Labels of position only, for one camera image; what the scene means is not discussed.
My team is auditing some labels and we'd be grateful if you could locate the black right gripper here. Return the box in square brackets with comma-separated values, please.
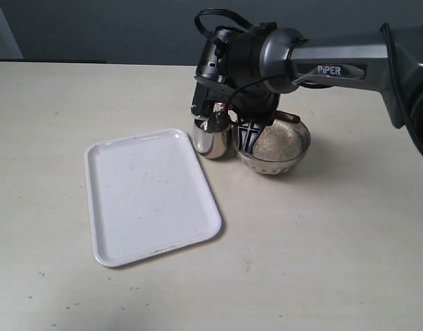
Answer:
[190, 80, 279, 154]

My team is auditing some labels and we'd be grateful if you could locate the dark red wooden spoon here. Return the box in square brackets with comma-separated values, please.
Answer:
[275, 110, 301, 124]

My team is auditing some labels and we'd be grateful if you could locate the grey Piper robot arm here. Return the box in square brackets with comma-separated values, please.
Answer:
[191, 24, 423, 156]

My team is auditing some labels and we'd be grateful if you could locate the small steel cup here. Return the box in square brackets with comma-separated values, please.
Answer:
[192, 119, 232, 159]

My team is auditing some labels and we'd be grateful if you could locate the glass bowl of rice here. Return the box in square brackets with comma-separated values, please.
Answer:
[232, 115, 311, 175]

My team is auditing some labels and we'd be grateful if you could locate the white plastic tray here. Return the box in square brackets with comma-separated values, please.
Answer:
[84, 128, 223, 268]

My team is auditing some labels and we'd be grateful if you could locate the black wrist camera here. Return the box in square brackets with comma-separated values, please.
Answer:
[195, 26, 243, 84]

